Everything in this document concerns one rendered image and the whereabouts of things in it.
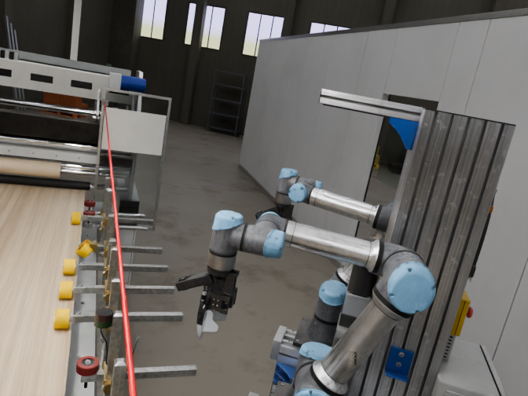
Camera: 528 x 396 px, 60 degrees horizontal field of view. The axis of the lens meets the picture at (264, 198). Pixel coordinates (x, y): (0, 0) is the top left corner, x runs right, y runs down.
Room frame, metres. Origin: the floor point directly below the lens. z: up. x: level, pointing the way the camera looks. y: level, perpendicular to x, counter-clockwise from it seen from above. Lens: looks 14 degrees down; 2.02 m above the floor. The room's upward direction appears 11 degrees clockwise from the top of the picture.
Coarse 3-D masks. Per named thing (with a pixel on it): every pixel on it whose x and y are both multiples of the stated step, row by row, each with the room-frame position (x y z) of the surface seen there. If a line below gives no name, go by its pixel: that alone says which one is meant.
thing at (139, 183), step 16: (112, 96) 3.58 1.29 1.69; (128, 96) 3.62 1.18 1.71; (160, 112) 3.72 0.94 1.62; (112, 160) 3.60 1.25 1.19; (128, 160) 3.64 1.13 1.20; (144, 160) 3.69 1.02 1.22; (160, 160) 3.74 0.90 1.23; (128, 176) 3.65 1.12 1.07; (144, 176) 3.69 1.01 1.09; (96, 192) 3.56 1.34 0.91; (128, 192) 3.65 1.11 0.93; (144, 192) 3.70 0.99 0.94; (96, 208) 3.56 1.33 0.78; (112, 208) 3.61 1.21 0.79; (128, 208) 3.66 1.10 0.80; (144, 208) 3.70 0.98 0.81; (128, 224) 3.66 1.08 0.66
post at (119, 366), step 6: (114, 360) 1.25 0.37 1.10; (120, 360) 1.25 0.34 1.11; (114, 366) 1.23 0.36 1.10; (120, 366) 1.23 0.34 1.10; (114, 372) 1.22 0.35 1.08; (120, 372) 1.23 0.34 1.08; (114, 378) 1.22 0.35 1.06; (120, 378) 1.23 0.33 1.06; (114, 384) 1.23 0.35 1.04; (120, 384) 1.23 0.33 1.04; (114, 390) 1.23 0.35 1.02; (120, 390) 1.23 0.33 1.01
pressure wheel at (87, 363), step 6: (78, 360) 1.48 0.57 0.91; (84, 360) 1.49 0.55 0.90; (90, 360) 1.50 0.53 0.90; (96, 360) 1.50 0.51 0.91; (78, 366) 1.45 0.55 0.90; (84, 366) 1.46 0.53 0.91; (90, 366) 1.46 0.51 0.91; (96, 366) 1.47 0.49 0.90; (78, 372) 1.45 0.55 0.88; (84, 372) 1.45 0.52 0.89; (90, 372) 1.45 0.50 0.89; (96, 372) 1.47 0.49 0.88; (84, 384) 1.48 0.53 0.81
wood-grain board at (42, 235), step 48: (0, 192) 3.16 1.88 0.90; (48, 192) 3.36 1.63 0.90; (0, 240) 2.38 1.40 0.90; (48, 240) 2.49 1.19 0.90; (0, 288) 1.88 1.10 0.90; (48, 288) 1.96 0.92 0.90; (0, 336) 1.54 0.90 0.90; (48, 336) 1.60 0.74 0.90; (0, 384) 1.30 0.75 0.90; (48, 384) 1.34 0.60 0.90
